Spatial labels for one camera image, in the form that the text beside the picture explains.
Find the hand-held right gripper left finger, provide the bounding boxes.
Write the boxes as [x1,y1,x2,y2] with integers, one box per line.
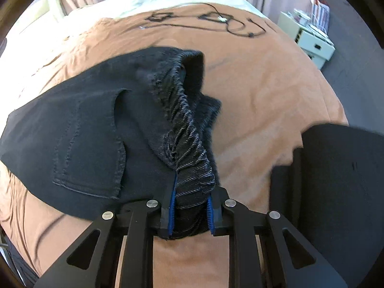
[34,172,180,288]

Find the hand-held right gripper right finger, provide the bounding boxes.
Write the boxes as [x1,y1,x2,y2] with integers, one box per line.
[207,187,348,288]

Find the black pants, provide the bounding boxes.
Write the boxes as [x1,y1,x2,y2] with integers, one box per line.
[0,46,223,240]

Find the dark grey chair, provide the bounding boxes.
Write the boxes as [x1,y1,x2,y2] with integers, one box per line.
[268,123,384,288]

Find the brown blanket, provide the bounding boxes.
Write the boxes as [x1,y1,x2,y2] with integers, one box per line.
[0,4,350,288]

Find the white storage box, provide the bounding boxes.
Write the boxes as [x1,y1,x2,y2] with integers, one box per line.
[295,30,336,70]

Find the cream drawer unit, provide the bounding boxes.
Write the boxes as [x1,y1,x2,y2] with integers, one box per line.
[277,11,309,44]

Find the striped gift bag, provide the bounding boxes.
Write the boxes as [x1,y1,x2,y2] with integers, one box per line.
[309,0,330,33]

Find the black cable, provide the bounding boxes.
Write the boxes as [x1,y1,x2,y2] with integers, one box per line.
[168,3,267,39]

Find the cream bed frame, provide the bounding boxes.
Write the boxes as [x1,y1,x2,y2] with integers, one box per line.
[21,0,66,33]

